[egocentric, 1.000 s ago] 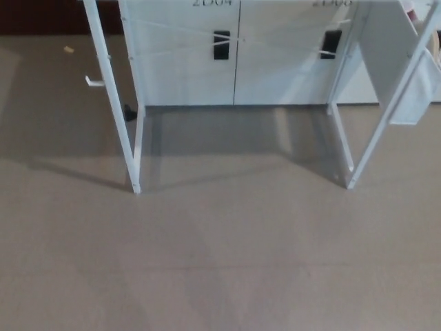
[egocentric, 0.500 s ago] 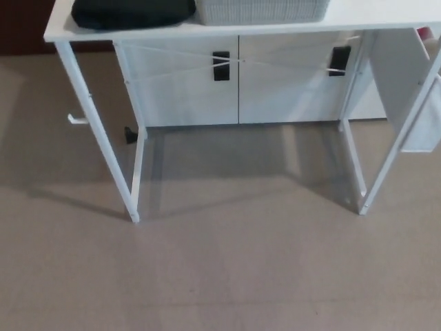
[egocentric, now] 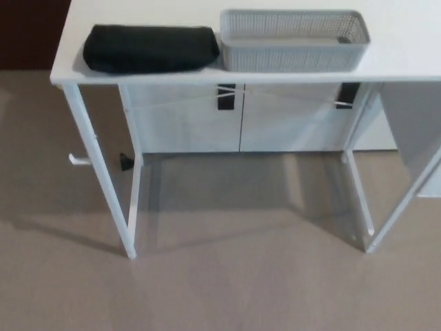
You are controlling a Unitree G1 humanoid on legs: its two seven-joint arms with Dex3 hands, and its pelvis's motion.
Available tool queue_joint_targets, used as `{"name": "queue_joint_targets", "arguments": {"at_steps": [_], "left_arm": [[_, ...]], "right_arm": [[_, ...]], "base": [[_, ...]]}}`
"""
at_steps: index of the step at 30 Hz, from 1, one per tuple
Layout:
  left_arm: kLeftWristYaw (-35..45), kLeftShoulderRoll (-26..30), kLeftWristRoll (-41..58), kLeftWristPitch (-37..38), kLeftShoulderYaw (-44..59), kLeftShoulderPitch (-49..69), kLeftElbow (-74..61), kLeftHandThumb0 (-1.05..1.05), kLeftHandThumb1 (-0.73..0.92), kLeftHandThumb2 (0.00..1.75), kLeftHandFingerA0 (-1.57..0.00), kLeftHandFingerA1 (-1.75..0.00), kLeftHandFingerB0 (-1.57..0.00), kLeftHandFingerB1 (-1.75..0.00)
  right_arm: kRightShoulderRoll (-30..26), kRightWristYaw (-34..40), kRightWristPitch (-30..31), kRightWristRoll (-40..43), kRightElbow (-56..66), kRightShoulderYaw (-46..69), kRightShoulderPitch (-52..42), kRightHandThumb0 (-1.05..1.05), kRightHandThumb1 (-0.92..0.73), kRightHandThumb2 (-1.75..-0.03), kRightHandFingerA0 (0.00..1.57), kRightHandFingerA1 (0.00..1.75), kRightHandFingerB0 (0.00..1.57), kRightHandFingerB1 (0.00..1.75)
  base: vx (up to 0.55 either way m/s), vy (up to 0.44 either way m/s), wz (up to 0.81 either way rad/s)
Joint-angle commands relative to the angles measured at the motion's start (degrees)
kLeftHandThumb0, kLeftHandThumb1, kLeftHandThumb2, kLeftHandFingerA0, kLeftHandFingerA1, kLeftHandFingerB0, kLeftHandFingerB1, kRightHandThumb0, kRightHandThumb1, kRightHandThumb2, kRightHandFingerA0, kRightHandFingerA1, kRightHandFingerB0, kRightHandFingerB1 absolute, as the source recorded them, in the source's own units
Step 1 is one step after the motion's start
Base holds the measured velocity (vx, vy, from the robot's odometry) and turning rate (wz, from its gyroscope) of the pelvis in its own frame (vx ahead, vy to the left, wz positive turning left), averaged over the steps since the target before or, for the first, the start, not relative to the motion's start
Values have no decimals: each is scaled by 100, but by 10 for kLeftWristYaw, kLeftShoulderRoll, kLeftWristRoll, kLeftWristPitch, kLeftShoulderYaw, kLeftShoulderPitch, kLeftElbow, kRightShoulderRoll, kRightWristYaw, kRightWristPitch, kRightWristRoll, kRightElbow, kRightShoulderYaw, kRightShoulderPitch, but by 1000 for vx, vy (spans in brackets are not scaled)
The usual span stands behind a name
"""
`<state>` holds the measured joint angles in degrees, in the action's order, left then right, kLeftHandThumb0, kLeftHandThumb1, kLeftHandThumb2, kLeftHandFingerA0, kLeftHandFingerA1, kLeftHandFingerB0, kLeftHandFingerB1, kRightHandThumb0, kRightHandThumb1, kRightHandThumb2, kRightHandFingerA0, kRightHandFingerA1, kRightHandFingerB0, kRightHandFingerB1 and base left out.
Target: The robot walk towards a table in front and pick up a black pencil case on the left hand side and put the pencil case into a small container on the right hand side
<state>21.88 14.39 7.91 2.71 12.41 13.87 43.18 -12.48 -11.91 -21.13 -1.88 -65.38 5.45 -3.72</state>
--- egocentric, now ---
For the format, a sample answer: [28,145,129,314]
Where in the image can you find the white metal table leg frame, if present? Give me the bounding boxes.
[63,82,145,260]
[342,82,441,255]

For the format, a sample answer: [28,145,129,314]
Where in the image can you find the thin white cross brace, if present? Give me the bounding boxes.
[124,83,354,112]

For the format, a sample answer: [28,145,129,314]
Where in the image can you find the small black floor object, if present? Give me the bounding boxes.
[119,152,134,172]

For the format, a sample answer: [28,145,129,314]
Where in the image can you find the black cabinet handle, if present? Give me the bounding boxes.
[336,83,360,110]
[216,83,236,112]

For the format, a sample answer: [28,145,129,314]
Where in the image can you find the white cabinet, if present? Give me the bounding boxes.
[119,82,398,154]

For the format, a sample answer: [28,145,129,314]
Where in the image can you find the white hook on table leg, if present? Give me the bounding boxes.
[68,152,92,169]

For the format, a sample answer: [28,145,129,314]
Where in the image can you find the grey perforated plastic basket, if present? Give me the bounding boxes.
[219,9,372,73]

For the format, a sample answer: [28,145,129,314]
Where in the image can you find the black fabric pencil case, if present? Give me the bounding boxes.
[82,23,221,75]

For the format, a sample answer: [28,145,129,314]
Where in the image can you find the dark brown panel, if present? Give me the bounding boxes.
[0,0,72,72]

